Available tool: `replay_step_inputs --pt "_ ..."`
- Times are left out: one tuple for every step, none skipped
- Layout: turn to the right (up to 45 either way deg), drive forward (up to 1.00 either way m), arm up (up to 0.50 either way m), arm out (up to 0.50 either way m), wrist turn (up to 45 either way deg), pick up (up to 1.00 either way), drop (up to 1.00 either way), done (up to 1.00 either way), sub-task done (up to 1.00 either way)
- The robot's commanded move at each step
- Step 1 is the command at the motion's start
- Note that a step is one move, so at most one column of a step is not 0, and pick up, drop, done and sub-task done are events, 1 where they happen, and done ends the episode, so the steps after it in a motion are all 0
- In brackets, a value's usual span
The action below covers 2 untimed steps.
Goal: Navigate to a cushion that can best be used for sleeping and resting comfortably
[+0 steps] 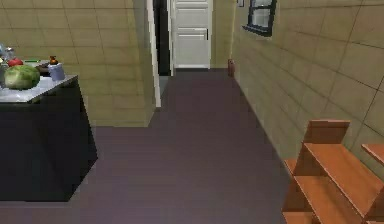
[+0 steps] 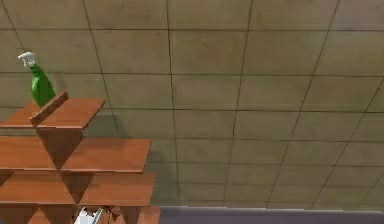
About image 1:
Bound orange wooden table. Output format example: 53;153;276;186
361;143;384;167

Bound glass jar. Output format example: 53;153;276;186
0;43;16;64

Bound small brown bin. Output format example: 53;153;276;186
227;58;236;78

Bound red tomato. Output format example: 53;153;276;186
7;57;24;68

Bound white panelled door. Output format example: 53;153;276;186
171;0;212;70

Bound green lettuce head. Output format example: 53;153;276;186
4;64;41;91

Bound black kitchen counter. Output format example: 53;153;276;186
0;59;99;203

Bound grey cup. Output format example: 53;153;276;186
48;63;66;82

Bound black framed window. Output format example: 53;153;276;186
242;0;278;38

